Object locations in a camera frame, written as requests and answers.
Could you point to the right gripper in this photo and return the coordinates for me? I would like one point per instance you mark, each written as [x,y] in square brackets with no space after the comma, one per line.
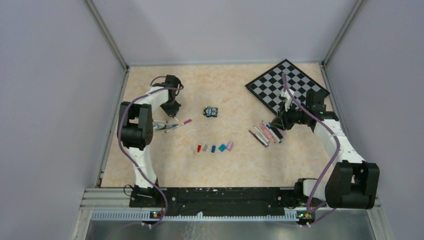
[283,122]

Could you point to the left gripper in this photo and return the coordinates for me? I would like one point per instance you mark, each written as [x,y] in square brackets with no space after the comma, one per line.
[172,111]

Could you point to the light pink highlighter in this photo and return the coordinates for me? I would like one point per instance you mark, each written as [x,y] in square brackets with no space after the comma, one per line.
[283,133]

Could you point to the pink highlighter pen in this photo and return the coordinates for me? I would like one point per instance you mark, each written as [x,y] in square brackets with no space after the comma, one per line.
[267,133]

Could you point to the blue cap whiteboard marker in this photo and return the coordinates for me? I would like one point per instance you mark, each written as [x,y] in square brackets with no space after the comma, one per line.
[276,137]

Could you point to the purple pen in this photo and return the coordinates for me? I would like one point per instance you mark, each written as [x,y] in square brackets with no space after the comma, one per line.
[258,138]

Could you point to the light purple highlighter cap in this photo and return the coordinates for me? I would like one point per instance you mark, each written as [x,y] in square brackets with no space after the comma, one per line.
[229,146]

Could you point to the light blue highlighter cap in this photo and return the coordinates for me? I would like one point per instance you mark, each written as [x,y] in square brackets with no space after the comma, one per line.
[222,147]

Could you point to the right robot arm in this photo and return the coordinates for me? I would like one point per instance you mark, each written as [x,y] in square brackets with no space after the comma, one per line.
[348,181]

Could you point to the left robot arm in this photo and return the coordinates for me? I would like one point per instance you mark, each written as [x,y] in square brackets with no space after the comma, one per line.
[135,130]

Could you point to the black cap white marker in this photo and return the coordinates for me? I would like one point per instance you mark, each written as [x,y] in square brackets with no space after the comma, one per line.
[160,121]

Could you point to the blue owl eraser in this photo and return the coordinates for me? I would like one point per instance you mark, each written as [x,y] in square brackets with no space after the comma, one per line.
[210,112]

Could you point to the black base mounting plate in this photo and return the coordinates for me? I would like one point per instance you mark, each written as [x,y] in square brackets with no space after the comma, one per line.
[220,201]

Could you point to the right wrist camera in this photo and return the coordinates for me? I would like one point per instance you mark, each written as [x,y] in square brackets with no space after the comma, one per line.
[287,98]

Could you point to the grey cable duct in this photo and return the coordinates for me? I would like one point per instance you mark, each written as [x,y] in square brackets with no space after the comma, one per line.
[147,216]

